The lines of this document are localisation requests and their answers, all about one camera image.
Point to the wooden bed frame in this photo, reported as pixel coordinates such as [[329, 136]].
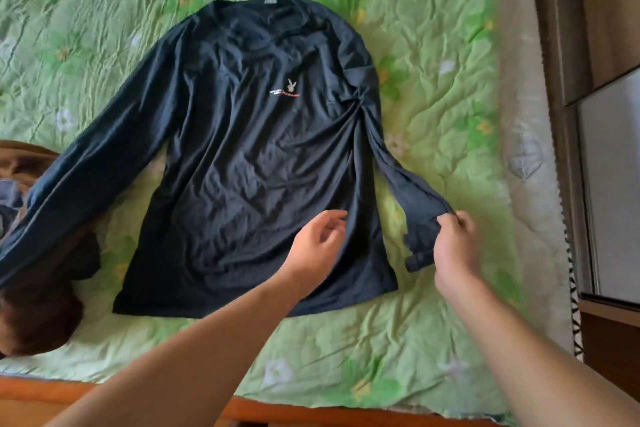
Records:
[[30, 391]]

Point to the brown fleece garment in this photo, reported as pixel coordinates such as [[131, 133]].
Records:
[[40, 321]]

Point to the green floral bedsheet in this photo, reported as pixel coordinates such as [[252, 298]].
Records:
[[425, 16]]

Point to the dark navy clothes pile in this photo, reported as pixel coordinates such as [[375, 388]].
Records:
[[250, 166]]

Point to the person's left forearm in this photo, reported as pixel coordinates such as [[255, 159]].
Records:
[[190, 371]]

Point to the person's left hand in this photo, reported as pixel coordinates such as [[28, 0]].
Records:
[[310, 256]]

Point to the white sliding wardrobe door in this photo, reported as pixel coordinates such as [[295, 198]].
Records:
[[612, 191]]

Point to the person's right forearm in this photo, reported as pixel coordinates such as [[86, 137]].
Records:
[[525, 366]]

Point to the wooden wardrobe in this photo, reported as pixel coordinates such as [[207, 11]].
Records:
[[610, 16]]

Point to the person's right hand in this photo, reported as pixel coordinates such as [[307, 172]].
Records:
[[457, 251]]

